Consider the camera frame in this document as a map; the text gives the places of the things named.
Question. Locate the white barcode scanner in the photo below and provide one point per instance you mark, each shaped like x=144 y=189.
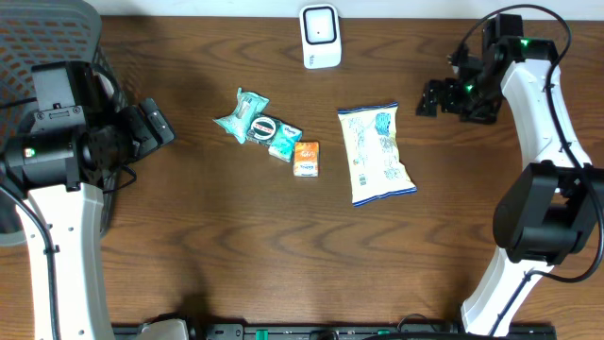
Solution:
x=320 y=36

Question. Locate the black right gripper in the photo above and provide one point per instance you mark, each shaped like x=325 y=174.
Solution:
x=483 y=112

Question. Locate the grey plastic mesh basket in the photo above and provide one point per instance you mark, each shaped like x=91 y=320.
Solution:
x=54 y=77

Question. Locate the orange small snack packet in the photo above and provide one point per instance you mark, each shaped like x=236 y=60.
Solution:
x=306 y=159

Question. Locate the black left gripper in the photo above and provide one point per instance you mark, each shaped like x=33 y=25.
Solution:
x=154 y=124

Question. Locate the teal snack packet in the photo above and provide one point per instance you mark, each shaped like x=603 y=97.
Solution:
x=249 y=104

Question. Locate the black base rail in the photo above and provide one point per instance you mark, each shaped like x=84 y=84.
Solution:
x=231 y=331

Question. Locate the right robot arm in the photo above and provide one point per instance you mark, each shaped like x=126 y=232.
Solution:
x=556 y=203

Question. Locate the small teal tissue pack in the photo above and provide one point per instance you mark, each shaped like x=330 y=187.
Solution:
x=282 y=147

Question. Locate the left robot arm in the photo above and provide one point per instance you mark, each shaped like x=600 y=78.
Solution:
x=54 y=174

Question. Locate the large white snack bag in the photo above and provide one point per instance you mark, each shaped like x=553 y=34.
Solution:
x=375 y=169

